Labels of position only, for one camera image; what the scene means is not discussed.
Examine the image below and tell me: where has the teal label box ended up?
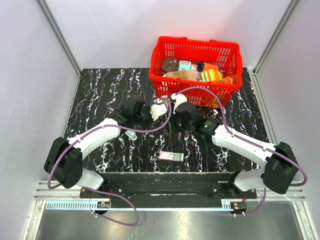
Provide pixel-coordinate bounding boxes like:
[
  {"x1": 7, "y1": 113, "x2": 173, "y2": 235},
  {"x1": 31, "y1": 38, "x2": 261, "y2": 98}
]
[{"x1": 178, "y1": 60, "x2": 192, "y2": 71}]

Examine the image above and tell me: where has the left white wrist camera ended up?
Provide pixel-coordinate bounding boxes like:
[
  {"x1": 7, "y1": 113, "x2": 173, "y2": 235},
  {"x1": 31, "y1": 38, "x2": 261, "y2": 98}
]
[{"x1": 150, "y1": 95, "x2": 169, "y2": 121}]

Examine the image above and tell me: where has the staples box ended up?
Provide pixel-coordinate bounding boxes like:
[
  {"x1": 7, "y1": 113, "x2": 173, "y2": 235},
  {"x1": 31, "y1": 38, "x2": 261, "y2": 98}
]
[{"x1": 159, "y1": 151, "x2": 184, "y2": 162}]

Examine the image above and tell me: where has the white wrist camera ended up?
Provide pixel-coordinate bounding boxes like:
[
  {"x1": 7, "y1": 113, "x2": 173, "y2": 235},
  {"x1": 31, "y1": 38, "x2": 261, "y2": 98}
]
[
  {"x1": 150, "y1": 95, "x2": 169, "y2": 121},
  {"x1": 170, "y1": 93, "x2": 188, "y2": 113}
]

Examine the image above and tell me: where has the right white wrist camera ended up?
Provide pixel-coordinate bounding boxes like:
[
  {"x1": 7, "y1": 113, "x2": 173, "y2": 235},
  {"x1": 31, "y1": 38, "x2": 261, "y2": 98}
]
[{"x1": 170, "y1": 93, "x2": 188, "y2": 113}]

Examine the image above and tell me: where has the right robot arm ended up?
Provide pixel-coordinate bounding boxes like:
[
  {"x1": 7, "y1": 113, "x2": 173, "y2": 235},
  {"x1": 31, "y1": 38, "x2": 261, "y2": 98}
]
[{"x1": 172, "y1": 101, "x2": 298, "y2": 198}]

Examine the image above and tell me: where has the yellow green striped box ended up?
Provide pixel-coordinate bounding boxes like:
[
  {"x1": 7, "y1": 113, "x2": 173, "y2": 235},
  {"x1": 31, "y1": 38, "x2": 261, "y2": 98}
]
[{"x1": 199, "y1": 69, "x2": 224, "y2": 82}]

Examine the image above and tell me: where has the small light blue stapler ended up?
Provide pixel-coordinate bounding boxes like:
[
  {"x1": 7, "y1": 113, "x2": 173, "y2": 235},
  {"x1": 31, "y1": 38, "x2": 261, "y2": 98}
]
[{"x1": 125, "y1": 130, "x2": 138, "y2": 141}]

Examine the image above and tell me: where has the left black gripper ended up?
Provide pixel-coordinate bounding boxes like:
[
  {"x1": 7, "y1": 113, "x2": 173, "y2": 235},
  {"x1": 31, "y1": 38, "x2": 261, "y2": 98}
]
[{"x1": 133, "y1": 105, "x2": 161, "y2": 132}]

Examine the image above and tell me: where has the red plastic basket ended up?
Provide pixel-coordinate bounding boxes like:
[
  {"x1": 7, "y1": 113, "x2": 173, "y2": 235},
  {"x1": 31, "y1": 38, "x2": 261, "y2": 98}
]
[{"x1": 148, "y1": 36, "x2": 243, "y2": 108}]

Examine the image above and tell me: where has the brown round sponge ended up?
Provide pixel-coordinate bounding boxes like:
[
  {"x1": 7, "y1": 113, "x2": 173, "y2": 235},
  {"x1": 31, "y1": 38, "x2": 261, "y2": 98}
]
[{"x1": 160, "y1": 57, "x2": 179, "y2": 74}]

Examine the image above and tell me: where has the purple cable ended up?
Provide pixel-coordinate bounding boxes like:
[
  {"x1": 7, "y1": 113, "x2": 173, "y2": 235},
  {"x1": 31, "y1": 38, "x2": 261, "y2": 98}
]
[
  {"x1": 174, "y1": 86, "x2": 308, "y2": 217},
  {"x1": 47, "y1": 97, "x2": 173, "y2": 227}
]

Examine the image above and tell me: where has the orange bottle blue cap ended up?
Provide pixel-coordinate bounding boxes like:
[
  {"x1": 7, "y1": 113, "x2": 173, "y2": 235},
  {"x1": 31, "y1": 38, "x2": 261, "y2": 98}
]
[{"x1": 196, "y1": 61, "x2": 220, "y2": 73}]

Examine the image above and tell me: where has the cardboard box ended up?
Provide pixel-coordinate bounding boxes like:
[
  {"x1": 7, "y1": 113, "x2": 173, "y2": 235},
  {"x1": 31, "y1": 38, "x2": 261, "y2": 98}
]
[{"x1": 163, "y1": 70, "x2": 200, "y2": 81}]

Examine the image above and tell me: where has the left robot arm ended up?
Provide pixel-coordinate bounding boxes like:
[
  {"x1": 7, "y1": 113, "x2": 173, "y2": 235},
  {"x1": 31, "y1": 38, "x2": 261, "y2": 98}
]
[{"x1": 44, "y1": 96, "x2": 172, "y2": 198}]

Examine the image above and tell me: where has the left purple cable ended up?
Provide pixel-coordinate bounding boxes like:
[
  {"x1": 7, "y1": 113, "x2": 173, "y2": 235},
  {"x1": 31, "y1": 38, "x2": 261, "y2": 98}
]
[{"x1": 47, "y1": 97, "x2": 173, "y2": 227}]

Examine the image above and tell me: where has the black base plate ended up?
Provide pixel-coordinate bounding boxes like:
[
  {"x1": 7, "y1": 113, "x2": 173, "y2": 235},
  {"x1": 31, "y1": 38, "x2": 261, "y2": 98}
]
[{"x1": 74, "y1": 171, "x2": 258, "y2": 210}]

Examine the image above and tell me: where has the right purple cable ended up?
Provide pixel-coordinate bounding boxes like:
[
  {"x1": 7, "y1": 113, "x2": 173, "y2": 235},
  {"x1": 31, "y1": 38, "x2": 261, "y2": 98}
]
[{"x1": 174, "y1": 86, "x2": 308, "y2": 217}]

